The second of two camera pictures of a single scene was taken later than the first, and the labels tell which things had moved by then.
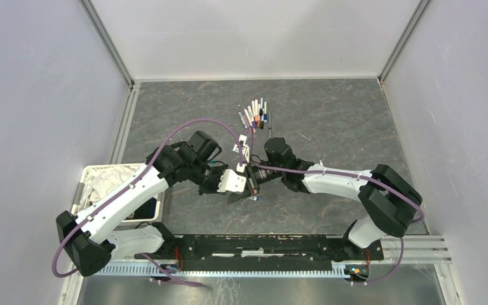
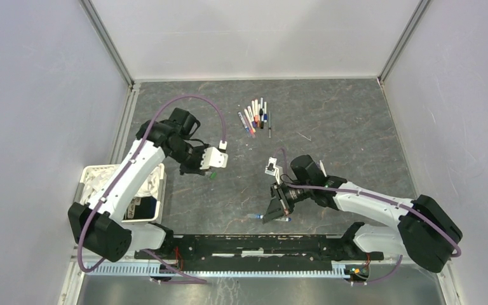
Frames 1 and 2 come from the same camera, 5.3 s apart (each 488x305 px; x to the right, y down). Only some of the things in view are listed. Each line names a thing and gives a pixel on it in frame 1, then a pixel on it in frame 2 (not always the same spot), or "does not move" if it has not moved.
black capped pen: x=261 y=114 does not move
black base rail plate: x=263 y=253 does not move
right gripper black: x=252 y=182 -> x=276 y=208
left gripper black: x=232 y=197 -> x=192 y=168
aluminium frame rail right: x=422 y=5 does not move
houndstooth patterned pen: x=269 y=122 does not move
